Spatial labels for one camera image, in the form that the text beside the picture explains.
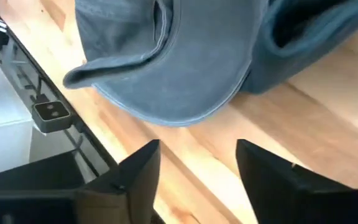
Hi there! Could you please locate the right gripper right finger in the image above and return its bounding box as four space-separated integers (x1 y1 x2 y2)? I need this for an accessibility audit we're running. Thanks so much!
236 139 358 224

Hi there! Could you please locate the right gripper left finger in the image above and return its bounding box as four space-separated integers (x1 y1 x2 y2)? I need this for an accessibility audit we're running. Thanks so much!
0 139 162 224

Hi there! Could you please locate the grey table-level camera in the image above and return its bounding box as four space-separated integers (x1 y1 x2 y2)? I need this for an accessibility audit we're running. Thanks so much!
30 100 73 134

